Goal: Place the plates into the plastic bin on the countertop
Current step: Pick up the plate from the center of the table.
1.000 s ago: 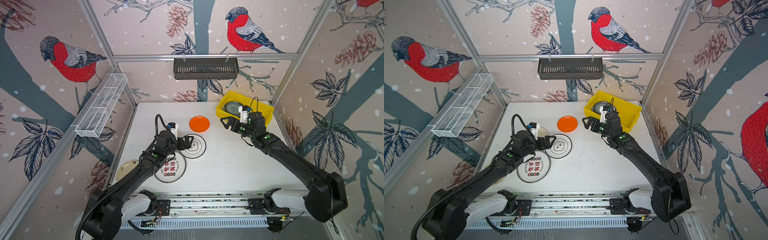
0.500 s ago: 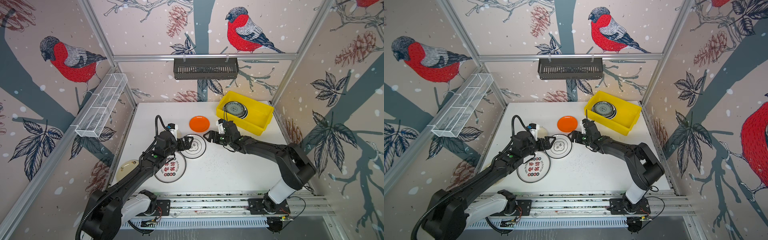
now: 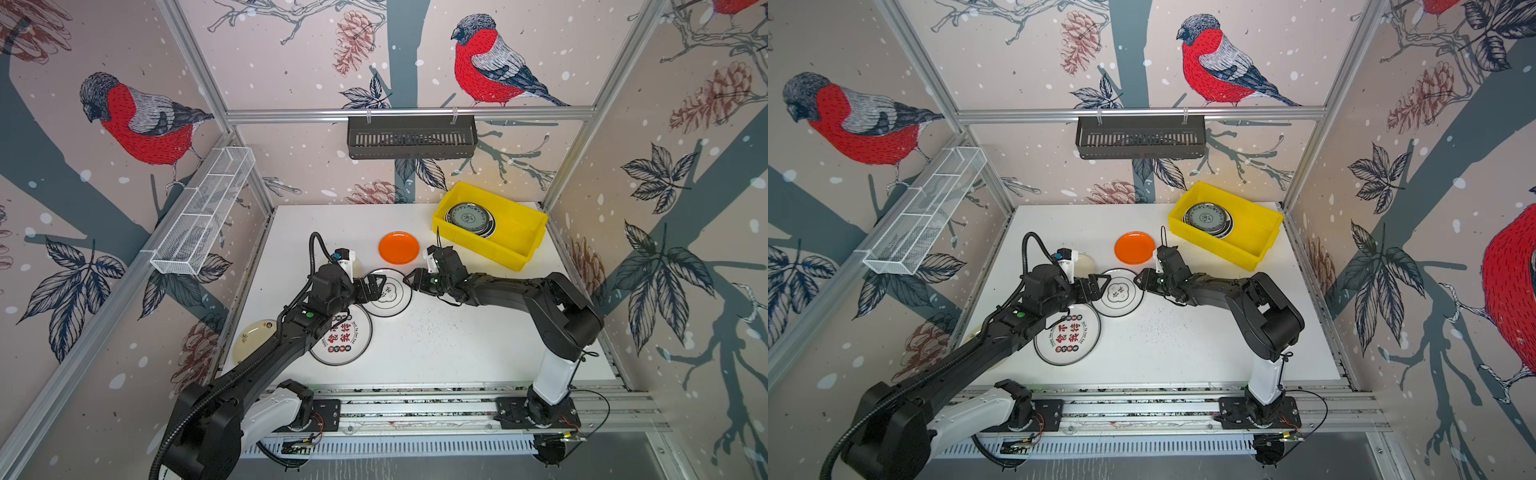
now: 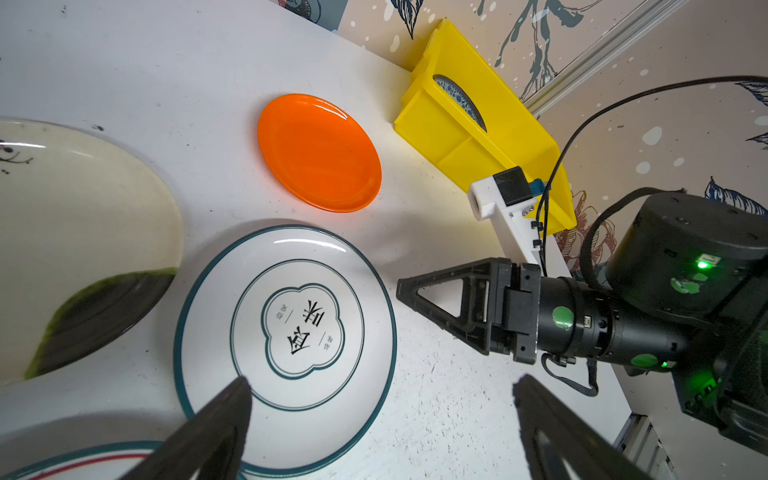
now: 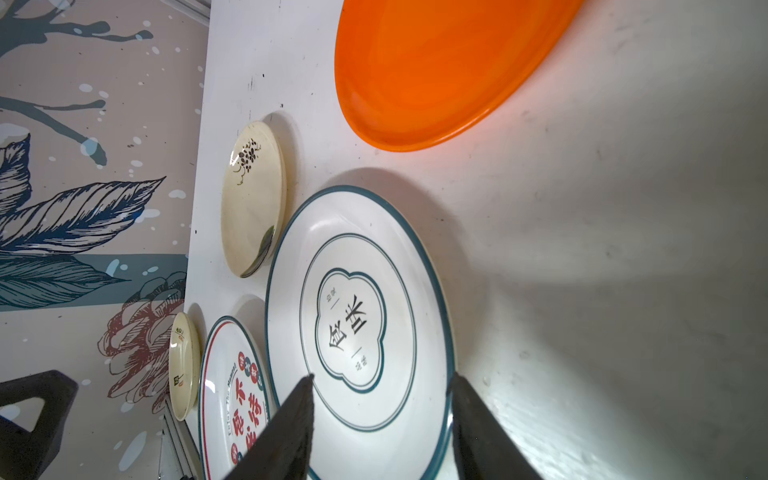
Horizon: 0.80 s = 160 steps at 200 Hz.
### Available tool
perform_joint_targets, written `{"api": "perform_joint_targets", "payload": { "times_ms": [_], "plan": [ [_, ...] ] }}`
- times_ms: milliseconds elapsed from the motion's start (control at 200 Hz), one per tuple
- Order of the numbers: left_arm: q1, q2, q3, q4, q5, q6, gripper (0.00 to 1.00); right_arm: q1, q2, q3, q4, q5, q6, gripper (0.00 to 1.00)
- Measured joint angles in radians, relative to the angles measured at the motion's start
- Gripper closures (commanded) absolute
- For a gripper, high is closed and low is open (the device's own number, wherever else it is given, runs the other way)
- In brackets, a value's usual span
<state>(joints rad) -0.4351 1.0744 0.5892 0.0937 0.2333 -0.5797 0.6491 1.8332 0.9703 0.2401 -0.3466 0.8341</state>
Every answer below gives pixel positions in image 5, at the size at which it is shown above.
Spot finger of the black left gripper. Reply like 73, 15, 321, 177
1, 370, 79, 479

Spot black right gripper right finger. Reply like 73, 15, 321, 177
448, 373, 542, 480

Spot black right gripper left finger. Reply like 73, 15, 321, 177
226, 374, 314, 480

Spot white plate green cloud outline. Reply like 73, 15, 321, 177
265, 185, 456, 479

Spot orange plastic plate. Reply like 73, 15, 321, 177
334, 0, 581, 152

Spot white plate red characters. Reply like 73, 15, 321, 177
198, 316, 274, 479

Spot cream yellow plate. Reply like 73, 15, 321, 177
168, 312, 201, 422

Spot cream small floral plate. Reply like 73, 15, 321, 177
220, 121, 287, 278

